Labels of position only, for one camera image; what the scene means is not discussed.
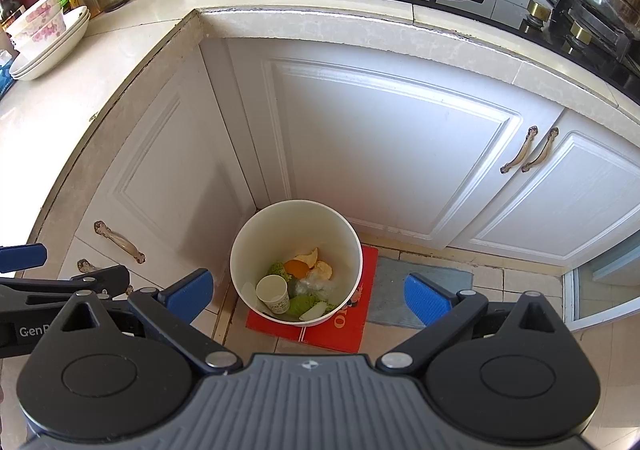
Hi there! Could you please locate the printed paper cup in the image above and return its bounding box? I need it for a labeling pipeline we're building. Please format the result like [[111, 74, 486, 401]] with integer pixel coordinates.
[[256, 275, 289, 315]]

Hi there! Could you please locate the white plastic bin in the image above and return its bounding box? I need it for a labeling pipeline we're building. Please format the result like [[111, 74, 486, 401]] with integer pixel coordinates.
[[230, 200, 363, 328]]

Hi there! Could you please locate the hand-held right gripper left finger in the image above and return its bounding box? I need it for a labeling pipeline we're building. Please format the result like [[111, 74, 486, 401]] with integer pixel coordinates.
[[59, 268, 244, 377]]

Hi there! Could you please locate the white and blue salt bag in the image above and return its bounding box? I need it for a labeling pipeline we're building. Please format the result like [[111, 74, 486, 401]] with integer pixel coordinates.
[[0, 50, 13, 98]]

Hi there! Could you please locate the red cardboard box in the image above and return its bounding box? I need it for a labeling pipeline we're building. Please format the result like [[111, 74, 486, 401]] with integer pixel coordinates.
[[245, 245, 379, 355]]

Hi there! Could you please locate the grey floor mat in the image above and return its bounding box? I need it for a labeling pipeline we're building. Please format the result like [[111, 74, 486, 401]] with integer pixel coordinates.
[[367, 257, 474, 329]]

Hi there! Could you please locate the black cast iron pan support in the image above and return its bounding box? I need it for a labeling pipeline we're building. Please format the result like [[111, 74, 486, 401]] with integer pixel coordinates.
[[542, 0, 640, 63]]

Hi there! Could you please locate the white deep plate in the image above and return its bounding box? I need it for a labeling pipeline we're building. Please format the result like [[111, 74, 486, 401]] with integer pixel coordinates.
[[10, 24, 92, 78], [9, 6, 92, 73], [11, 30, 91, 81]]

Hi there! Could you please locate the dark vinegar bottle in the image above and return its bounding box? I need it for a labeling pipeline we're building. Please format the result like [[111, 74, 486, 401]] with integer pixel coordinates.
[[0, 0, 25, 30]]

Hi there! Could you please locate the clear plastic wrap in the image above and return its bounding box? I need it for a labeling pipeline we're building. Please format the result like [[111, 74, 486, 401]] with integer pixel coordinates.
[[294, 277, 335, 301]]

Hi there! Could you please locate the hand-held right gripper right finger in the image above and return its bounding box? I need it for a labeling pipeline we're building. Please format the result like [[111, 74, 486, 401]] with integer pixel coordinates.
[[375, 273, 558, 376]]

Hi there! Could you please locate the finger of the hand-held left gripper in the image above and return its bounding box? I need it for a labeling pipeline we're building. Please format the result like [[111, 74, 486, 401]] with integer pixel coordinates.
[[0, 265, 130, 318], [0, 244, 48, 273]]

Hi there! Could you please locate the white cabinet door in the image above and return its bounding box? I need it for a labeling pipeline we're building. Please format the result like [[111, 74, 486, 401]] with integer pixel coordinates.
[[226, 38, 580, 251], [56, 235, 136, 291], [74, 44, 260, 291], [457, 110, 640, 267]]

